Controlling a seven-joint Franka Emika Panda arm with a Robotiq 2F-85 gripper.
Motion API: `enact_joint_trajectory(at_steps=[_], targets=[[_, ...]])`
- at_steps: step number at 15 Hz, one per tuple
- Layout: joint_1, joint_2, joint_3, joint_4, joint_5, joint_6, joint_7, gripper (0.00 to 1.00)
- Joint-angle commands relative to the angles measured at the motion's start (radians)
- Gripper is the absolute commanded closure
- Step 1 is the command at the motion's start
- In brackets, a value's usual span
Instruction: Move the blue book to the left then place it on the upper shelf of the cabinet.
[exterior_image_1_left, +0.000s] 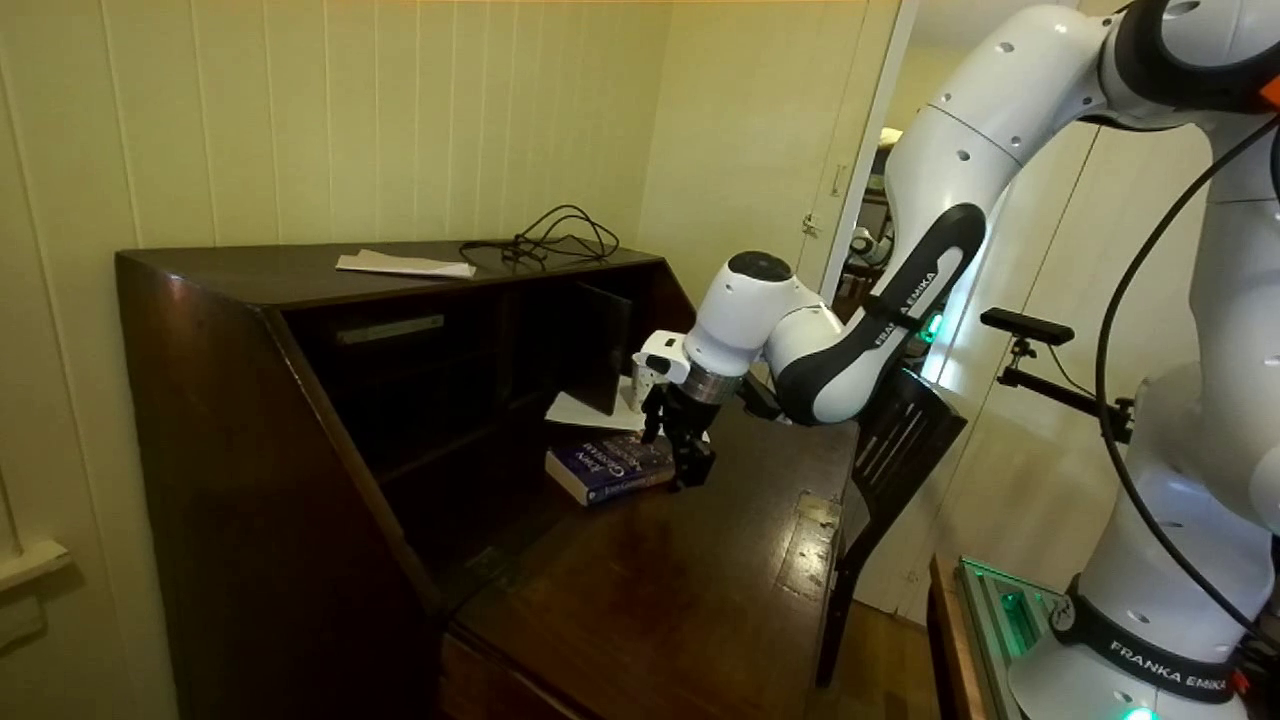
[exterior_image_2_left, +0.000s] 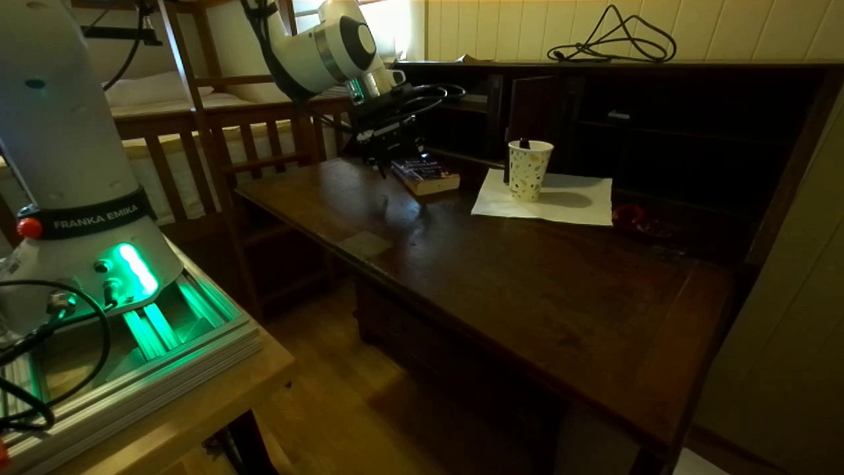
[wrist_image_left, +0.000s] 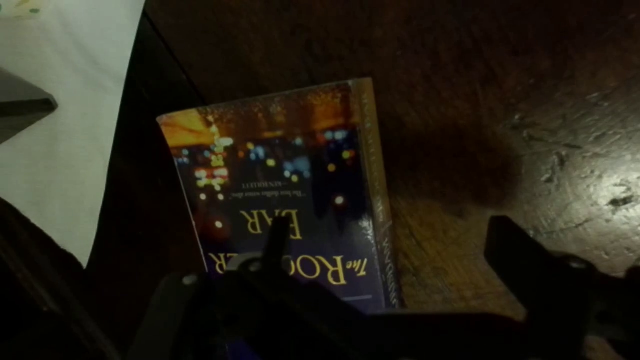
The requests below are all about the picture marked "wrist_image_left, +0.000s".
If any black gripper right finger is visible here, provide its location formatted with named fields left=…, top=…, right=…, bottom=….
left=482, top=212, right=600, bottom=347

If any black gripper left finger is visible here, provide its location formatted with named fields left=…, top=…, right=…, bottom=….
left=260, top=212, right=297, bottom=273

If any dark wooden secretary cabinet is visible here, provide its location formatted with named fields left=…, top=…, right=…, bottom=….
left=0, top=0, right=640, bottom=360

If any white paper sheet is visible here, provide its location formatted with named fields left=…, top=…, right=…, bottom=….
left=0, top=0, right=148, bottom=269

